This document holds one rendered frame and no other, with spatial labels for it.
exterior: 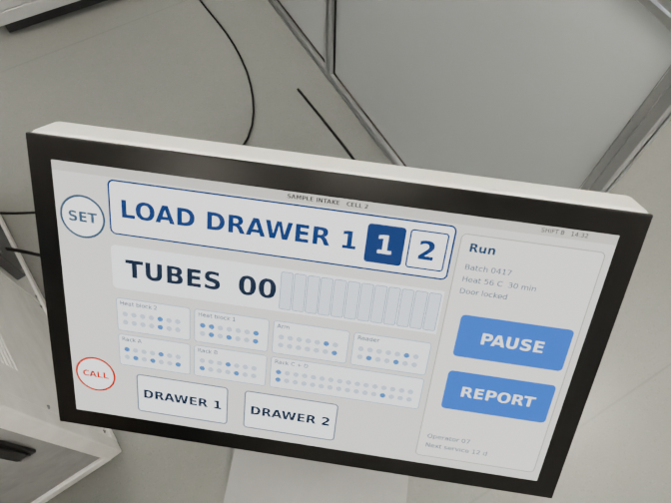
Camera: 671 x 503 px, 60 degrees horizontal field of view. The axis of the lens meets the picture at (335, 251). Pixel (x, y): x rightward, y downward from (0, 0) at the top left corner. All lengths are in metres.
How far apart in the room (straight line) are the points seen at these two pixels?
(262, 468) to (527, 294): 1.15
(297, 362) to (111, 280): 0.19
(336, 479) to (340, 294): 1.08
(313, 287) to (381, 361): 0.10
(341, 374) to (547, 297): 0.20
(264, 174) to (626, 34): 0.72
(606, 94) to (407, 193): 0.70
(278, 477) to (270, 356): 1.02
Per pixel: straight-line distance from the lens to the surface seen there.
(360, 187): 0.47
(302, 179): 0.48
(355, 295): 0.51
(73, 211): 0.56
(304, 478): 1.56
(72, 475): 1.62
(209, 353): 0.58
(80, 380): 0.65
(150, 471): 1.66
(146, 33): 2.40
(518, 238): 0.50
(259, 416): 0.61
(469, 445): 0.61
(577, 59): 1.15
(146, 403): 0.64
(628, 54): 1.07
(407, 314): 0.52
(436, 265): 0.50
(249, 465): 1.58
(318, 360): 0.55
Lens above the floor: 1.59
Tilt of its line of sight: 64 degrees down
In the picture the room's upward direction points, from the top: 2 degrees clockwise
